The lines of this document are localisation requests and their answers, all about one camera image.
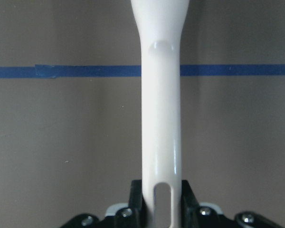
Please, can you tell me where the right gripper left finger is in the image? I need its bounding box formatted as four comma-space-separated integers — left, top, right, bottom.
64, 180, 154, 228

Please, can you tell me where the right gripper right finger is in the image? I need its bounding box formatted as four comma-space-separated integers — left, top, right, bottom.
181, 180, 280, 228

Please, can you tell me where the beige hand brush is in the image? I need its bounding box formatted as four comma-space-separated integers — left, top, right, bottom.
131, 0, 189, 228

